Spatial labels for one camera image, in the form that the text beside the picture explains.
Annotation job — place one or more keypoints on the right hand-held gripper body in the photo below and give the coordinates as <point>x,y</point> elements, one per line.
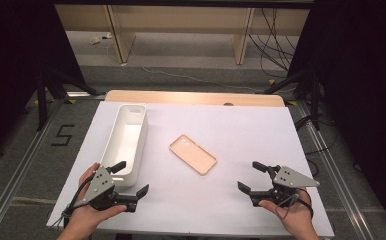
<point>291,178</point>

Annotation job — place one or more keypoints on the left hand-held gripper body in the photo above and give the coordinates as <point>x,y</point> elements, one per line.
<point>102,181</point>

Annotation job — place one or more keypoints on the white plastic storage bin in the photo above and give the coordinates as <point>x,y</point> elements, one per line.
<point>124,140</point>

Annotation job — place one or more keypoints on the beige phone case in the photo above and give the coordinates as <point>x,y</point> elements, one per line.
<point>192,154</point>

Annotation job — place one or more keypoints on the person's right hand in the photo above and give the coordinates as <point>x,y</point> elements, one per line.
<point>297,216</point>

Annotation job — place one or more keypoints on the person's left hand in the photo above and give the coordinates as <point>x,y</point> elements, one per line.
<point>84,218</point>

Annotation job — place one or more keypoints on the white paper sheet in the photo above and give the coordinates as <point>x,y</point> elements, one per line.
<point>231,133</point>

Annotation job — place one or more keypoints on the black metal stand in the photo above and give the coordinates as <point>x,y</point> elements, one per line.
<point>41,100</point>
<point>314,96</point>

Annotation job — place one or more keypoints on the light wooden table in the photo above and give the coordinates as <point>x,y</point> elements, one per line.
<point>187,97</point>

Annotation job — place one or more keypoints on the small white plug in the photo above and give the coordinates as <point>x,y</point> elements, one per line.
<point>95,40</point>

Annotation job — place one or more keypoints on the black curtain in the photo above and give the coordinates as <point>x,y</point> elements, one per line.
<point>11,50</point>
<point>364,66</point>

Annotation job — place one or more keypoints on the aluminium floor rail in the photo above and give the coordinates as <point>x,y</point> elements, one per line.
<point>14,180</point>
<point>338,181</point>

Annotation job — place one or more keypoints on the light wooden desk frame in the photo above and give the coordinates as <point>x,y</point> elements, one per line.
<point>181,18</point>

